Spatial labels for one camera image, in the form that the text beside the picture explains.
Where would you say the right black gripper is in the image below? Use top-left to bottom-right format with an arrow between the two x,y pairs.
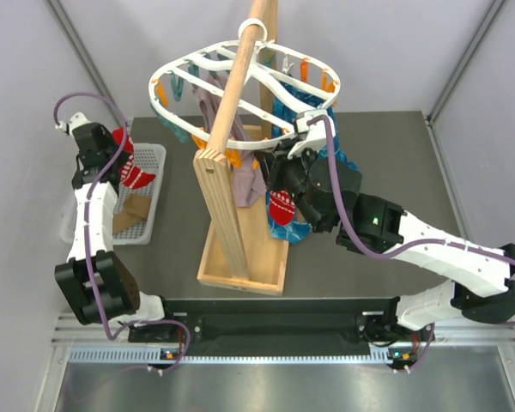
258,137 -> 328,235

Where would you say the red santa christmas sock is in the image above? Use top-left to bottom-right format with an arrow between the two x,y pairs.
267,191 -> 300,227

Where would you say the white oval clip hanger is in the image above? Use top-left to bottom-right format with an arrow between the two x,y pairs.
148,17 -> 342,152

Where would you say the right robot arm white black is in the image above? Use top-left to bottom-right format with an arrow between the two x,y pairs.
257,146 -> 515,340

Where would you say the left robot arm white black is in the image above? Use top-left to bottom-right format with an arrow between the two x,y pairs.
54,113 -> 178,341

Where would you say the mauve cloth on hanger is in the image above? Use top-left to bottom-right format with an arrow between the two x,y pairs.
191,75 -> 266,208

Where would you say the white perforated plastic basket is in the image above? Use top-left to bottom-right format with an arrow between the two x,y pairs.
61,143 -> 167,257

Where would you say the blue patterned cloth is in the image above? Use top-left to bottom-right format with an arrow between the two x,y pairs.
265,82 -> 358,244

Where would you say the wooden drying rack stand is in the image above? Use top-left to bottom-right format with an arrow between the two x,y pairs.
193,1 -> 288,296

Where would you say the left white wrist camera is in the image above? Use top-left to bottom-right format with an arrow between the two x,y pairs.
55,112 -> 90,136

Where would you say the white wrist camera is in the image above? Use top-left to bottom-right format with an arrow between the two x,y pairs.
288,109 -> 336,159
55,112 -> 90,136

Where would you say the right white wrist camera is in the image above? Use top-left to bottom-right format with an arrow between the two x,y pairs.
288,109 -> 336,159

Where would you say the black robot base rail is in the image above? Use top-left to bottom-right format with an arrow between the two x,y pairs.
125,298 -> 430,360

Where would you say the grey slotted cable duct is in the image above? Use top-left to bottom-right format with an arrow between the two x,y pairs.
68,346 -> 396,366

